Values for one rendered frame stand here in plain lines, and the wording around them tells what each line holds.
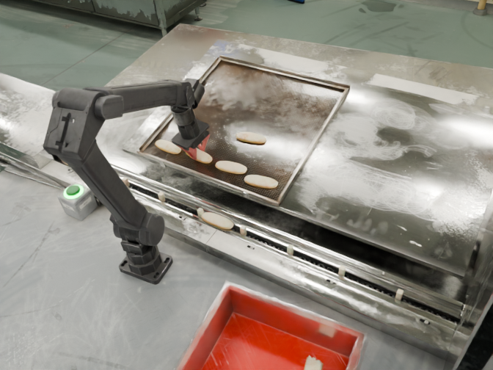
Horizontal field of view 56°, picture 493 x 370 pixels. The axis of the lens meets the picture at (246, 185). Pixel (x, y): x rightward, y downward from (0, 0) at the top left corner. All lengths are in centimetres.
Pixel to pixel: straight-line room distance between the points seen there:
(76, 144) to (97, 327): 50
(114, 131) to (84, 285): 66
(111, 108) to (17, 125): 88
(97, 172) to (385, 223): 71
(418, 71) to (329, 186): 84
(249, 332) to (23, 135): 100
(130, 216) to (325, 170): 56
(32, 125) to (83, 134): 87
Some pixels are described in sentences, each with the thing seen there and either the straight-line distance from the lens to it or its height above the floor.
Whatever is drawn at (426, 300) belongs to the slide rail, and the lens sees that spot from 116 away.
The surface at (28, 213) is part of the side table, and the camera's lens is 154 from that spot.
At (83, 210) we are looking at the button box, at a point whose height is 85.
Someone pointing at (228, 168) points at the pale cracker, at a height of 91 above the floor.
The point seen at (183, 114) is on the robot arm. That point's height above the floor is 109.
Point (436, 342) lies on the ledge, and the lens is 110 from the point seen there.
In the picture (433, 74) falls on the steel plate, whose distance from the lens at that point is 198.
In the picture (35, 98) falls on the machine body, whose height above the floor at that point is 82.
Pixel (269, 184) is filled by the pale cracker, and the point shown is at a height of 91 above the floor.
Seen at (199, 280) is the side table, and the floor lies 82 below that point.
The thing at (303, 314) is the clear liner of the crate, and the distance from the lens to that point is 102.
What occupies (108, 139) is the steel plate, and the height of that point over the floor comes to 82.
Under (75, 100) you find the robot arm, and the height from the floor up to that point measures 136.
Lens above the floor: 179
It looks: 43 degrees down
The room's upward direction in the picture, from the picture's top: 5 degrees counter-clockwise
